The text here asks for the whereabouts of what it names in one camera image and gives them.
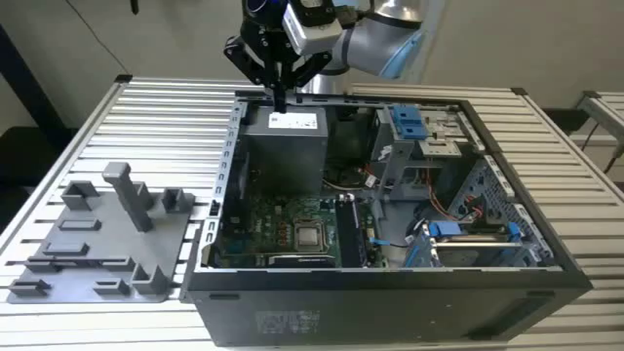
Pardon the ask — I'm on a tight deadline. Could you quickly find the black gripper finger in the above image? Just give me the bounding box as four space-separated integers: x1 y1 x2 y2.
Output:
223 34 282 113
280 50 334 113

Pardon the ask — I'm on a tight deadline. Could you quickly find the black RAM slot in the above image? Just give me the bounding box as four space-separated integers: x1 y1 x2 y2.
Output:
334 195 362 268

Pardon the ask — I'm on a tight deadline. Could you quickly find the blue disk carrier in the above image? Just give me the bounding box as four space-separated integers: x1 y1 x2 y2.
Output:
390 105 428 141

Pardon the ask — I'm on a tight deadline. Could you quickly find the grey power supply unit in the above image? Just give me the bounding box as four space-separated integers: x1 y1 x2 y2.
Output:
240 105 331 197

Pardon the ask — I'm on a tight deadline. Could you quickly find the black cooler fan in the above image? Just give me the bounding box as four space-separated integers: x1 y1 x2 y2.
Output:
326 160 372 191

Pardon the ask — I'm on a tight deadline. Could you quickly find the grey metal drive cage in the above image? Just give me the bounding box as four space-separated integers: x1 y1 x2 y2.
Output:
368 103 483 203

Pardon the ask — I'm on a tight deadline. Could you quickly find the green motherboard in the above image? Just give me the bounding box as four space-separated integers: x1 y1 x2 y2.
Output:
214 195 391 270

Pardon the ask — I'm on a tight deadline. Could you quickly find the silver CPU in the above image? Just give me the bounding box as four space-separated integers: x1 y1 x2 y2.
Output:
298 227 324 248

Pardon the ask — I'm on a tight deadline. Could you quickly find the CPU socket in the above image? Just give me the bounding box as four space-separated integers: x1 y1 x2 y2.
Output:
291 218 330 254

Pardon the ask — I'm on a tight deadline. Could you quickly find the black graphics card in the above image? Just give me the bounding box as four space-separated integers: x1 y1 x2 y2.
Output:
267 254 339 270

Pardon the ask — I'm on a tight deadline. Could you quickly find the grey plastic parts rack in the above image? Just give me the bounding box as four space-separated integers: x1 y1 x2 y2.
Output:
7 162 198 305

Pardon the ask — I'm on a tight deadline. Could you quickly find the metal slat side table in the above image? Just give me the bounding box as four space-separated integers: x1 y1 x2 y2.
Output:
575 90 624 148

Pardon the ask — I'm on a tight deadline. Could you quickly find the black PC case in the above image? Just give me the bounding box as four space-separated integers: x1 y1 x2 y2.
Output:
179 89 595 348

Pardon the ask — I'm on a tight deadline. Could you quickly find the orange wire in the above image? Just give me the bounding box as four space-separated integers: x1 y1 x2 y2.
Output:
423 167 460 221

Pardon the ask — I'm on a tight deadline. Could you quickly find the red and yellow wire bundle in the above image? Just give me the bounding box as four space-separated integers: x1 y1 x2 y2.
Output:
464 195 488 221

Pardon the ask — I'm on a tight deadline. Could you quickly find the disk bay with blue handles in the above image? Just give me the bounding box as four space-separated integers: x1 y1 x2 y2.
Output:
406 219 539 268

